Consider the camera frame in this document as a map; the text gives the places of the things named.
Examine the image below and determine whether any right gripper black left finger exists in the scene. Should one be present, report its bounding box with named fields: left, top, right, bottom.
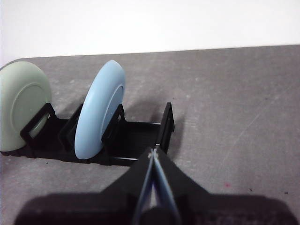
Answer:
left=15, top=148, right=155, bottom=225

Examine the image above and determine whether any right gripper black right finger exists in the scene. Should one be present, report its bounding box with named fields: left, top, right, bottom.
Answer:
left=154, top=148, right=300, bottom=225

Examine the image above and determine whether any blue round plate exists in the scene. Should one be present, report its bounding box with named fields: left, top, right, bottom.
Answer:
left=74, top=60, right=126, bottom=160

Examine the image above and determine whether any pale green round plate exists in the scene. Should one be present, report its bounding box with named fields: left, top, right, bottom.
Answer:
left=0, top=61, right=52, bottom=152

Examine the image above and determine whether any black plastic plate rack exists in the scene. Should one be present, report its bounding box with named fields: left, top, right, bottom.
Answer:
left=0, top=102, right=175, bottom=168

